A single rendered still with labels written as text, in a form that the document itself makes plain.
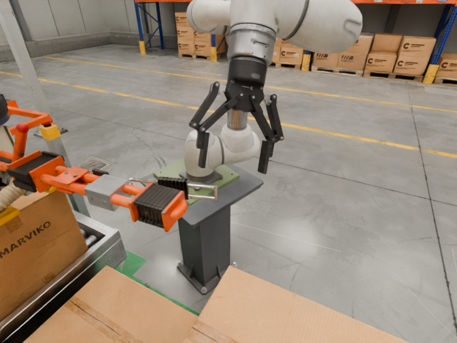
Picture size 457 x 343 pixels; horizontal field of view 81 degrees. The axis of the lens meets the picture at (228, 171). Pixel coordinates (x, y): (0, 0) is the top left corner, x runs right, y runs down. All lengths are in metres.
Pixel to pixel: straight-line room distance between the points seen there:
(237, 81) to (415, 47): 7.06
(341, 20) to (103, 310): 1.25
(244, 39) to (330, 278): 1.78
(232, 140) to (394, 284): 1.49
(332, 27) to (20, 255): 1.27
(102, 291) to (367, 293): 1.57
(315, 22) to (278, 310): 0.65
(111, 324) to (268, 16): 1.15
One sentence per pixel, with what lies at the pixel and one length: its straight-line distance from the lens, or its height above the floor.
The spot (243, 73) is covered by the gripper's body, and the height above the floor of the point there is 1.48.
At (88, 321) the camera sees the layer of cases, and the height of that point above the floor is 0.54.
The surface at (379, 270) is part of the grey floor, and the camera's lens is 2.25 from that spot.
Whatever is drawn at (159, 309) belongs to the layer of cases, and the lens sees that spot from 1.25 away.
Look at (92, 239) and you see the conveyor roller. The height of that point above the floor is 0.54.
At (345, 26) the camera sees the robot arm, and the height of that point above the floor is 1.55.
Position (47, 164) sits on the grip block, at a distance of 0.76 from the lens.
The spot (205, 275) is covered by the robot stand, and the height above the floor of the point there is 0.11.
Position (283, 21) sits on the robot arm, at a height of 1.56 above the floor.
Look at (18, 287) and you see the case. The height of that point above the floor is 0.65.
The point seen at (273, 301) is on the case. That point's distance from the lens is 0.77.
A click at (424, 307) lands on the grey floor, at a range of 2.20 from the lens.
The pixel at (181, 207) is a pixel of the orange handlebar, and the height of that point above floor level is 1.25.
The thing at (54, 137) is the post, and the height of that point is 0.94.
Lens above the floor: 1.60
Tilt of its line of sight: 33 degrees down
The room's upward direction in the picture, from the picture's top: straight up
